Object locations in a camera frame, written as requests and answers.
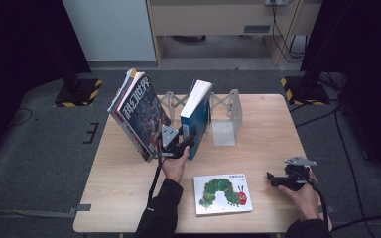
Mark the person's left hand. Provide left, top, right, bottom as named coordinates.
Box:
left=161, top=147, right=191, bottom=184

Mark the black stand with striped base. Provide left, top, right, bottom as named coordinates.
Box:
left=280, top=49, right=331, bottom=107
left=53, top=62, right=103, bottom=108

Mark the long black floor cable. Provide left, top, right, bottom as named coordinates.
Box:
left=294, top=98, right=381, bottom=233

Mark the extendable grey metal book rack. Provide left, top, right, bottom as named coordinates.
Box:
left=158, top=88, right=244, bottom=148

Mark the left hand-held gripper black cable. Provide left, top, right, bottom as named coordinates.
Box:
left=147, top=155, right=164, bottom=204

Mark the thick blue book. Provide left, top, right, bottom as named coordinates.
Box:
left=180, top=78, right=214, bottom=161

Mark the red-edged magazine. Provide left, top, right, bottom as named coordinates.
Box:
left=110, top=71, right=154, bottom=163

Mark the person's right hand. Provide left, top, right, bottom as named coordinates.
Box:
left=277, top=172, right=321, bottom=222

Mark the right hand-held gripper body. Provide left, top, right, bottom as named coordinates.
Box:
left=282, top=156, right=318, bottom=192

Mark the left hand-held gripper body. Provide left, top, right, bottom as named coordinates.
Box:
left=160, top=124, right=196, bottom=161

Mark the white caterpillar picture book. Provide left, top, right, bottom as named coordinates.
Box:
left=192, top=173, right=254, bottom=217

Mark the white panel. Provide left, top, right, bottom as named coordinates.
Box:
left=62, top=0, right=157, bottom=63

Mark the black hanging desk cable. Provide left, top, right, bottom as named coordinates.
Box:
left=270, top=0, right=305, bottom=64

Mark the hand-held gripper black cable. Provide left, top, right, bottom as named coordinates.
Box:
left=306, top=179, right=330, bottom=229
left=147, top=155, right=164, bottom=204

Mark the black curtain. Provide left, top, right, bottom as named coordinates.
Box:
left=300, top=0, right=381, bottom=181
left=0, top=0, right=92, bottom=167

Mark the dark illustrated magazine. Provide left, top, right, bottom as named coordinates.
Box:
left=115, top=74, right=172, bottom=159

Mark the pale magazine with orange corner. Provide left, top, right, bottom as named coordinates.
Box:
left=107, top=67, right=138, bottom=115

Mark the beige wooden desk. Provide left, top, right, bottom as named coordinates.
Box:
left=145, top=0, right=323, bottom=67

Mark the thin black floor cable loop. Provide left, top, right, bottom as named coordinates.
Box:
left=8, top=107, right=34, bottom=128

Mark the right hand-held gripper black cable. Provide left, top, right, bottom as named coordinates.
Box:
left=306, top=179, right=330, bottom=229

